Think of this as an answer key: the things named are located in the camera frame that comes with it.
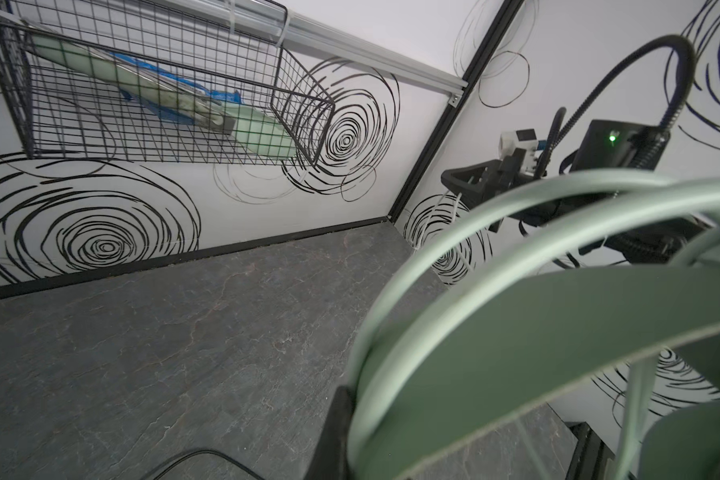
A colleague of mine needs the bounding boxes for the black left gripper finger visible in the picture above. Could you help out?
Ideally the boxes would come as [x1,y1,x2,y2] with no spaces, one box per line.
[304,386,354,480]

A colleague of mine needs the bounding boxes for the black wire basket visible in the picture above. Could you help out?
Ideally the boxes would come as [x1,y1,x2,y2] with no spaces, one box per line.
[0,1,335,167]

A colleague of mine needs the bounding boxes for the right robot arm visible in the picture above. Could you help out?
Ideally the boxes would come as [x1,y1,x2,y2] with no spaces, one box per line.
[307,35,697,479]

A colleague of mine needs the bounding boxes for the right corner frame post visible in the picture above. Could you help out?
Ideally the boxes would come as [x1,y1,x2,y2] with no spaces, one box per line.
[386,0,525,223]

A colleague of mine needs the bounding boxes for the black headphone cable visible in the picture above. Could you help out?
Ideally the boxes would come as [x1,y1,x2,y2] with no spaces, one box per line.
[140,448,265,480]

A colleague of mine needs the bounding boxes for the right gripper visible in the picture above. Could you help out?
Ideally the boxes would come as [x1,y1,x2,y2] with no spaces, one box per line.
[440,154,576,225]

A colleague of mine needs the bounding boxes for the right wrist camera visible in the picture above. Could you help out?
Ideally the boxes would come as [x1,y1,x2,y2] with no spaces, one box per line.
[498,129,547,158]

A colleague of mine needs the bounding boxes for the mint green headphones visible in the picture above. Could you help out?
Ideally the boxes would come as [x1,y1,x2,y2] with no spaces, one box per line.
[351,172,720,479]

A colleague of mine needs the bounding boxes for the aluminium wall rail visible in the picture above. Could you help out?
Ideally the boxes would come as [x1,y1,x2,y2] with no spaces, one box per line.
[161,1,467,96]

